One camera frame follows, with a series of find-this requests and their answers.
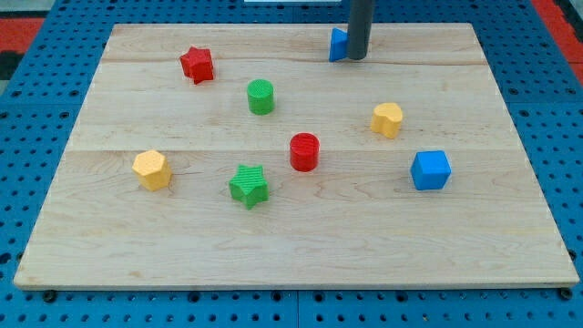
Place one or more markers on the red star block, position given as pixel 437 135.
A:
pixel 197 64

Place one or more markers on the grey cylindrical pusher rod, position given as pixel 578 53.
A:
pixel 359 28

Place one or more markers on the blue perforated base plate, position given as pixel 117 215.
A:
pixel 38 108

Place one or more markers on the green star block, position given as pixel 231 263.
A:
pixel 249 186

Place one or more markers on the red cylinder block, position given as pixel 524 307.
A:
pixel 304 151

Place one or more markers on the blue triangle block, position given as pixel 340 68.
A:
pixel 338 45

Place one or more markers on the yellow hexagon block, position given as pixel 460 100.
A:
pixel 152 170

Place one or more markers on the green cylinder block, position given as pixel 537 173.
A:
pixel 260 94

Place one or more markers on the light wooden board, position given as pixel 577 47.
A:
pixel 354 222

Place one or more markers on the yellow heart block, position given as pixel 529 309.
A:
pixel 387 119

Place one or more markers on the blue cube block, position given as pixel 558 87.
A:
pixel 430 170

